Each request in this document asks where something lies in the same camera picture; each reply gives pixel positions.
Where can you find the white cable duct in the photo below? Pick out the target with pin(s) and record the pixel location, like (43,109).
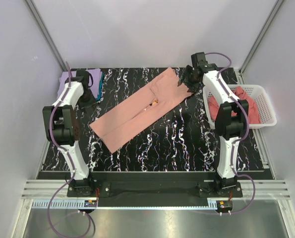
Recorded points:
(58,204)
(212,204)

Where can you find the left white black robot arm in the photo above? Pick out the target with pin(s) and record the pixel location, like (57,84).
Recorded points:
(62,129)

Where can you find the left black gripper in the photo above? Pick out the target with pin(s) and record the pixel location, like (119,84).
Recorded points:
(91,103)

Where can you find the purple folded t shirt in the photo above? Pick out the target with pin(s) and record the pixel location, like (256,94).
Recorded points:
(93,81)

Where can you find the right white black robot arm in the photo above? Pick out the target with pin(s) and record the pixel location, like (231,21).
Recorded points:
(231,123)

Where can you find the red crumpled t shirt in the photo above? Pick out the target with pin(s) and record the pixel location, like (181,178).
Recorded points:
(253,113)

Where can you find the white plastic laundry basket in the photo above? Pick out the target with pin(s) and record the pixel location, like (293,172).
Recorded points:
(258,94)

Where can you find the pink printed t shirt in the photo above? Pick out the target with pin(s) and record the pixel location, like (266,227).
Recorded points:
(140,110)

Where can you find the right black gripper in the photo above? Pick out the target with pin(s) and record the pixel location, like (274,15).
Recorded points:
(193,88)

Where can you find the teal folded t shirt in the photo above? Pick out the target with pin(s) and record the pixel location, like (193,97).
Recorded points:
(100,86)

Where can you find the right white cable duct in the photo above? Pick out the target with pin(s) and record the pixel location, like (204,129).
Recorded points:
(212,204)

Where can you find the left white cable duct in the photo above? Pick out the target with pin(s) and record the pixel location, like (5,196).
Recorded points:
(58,204)

